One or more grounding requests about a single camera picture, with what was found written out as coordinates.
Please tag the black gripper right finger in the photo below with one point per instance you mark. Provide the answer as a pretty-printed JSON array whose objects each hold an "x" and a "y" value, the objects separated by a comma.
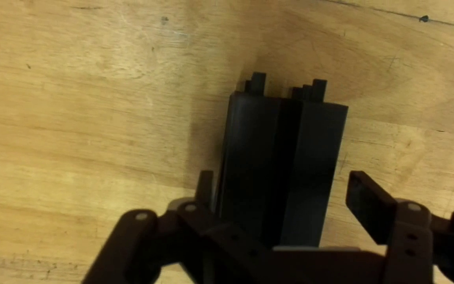
[{"x": 410, "y": 246}]

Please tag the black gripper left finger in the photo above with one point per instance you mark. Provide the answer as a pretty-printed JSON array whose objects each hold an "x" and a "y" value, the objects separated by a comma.
[{"x": 132, "y": 253}]

